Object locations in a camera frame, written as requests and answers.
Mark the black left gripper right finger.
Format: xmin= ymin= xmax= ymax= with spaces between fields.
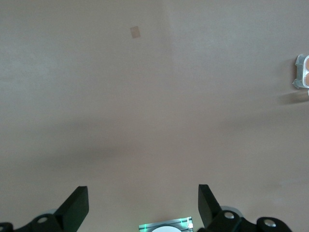
xmin=197 ymin=184 xmax=294 ymax=232

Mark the clear plastic egg box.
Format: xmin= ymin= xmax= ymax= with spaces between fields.
xmin=292 ymin=53 xmax=309 ymax=96

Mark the brown square tape patch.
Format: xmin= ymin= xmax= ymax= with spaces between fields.
xmin=129 ymin=26 xmax=142 ymax=40

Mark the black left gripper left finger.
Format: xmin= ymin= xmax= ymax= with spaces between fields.
xmin=0 ymin=185 xmax=89 ymax=232

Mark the aluminium left arm base plate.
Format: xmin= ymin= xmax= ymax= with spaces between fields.
xmin=138 ymin=215 xmax=194 ymax=232

